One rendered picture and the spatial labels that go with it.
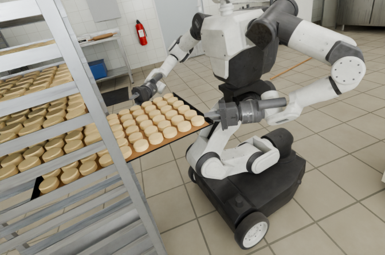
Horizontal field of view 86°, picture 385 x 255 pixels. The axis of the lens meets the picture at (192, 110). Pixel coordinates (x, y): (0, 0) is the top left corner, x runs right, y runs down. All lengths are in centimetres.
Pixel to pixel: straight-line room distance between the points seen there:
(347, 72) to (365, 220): 100
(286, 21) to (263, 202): 91
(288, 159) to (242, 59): 82
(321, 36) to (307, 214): 104
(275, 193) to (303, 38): 87
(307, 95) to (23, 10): 77
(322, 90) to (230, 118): 31
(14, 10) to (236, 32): 64
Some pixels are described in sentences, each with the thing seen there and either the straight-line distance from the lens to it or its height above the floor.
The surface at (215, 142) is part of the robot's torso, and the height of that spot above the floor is 55.
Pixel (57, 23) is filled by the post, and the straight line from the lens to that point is 54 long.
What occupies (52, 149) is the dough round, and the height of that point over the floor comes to 88.
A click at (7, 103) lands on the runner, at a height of 106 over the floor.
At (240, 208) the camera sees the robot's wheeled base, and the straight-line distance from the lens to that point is 119.
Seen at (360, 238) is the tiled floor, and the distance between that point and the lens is 147.
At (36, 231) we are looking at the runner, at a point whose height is 69.
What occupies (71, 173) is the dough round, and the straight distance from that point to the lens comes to 75.
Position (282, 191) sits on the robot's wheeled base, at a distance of 133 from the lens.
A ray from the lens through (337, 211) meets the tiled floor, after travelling 153.
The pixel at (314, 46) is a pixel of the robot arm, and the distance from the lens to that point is 73.
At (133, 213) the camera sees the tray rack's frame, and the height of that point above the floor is 15.
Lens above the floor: 118
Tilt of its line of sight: 28 degrees down
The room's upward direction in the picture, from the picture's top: 12 degrees counter-clockwise
